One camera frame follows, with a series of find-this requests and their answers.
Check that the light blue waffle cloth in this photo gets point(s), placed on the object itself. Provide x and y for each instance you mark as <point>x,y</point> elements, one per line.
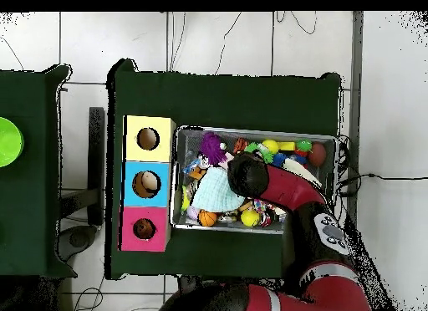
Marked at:
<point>214,190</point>

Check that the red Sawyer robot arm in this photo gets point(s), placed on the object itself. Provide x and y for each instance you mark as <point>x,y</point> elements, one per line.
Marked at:
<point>291,187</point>

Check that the shallow mesh bin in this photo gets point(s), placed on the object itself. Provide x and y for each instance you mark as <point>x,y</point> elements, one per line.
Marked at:
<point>190,140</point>

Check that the wooden box with three holes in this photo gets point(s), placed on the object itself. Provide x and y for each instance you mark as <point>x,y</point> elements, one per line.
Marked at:
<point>133,150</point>

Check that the purple spiky ball toy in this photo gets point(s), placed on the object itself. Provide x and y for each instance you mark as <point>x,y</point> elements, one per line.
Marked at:
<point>212,147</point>

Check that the white toy baseball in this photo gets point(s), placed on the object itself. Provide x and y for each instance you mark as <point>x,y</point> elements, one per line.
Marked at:
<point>192,212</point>

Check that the orange toy basketball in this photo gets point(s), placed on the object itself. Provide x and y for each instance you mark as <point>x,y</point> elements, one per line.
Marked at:
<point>207,218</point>

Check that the yellow ball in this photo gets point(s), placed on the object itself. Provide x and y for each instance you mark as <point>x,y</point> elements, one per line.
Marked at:
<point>271,146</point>

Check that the dark green table cloth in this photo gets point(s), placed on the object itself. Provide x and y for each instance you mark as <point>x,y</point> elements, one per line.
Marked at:
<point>33,207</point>
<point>234,100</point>

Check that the maroon ball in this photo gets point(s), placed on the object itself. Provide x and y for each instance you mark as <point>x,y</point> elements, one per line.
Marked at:
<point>317,153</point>

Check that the black stand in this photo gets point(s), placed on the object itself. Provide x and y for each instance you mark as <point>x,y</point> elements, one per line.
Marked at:
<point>97,157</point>

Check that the grey rounded floor object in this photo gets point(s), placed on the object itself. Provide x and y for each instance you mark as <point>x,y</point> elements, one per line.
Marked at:
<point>78,239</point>

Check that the lime green bowl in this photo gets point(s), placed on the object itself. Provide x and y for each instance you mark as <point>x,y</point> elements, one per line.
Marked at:
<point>10,142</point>

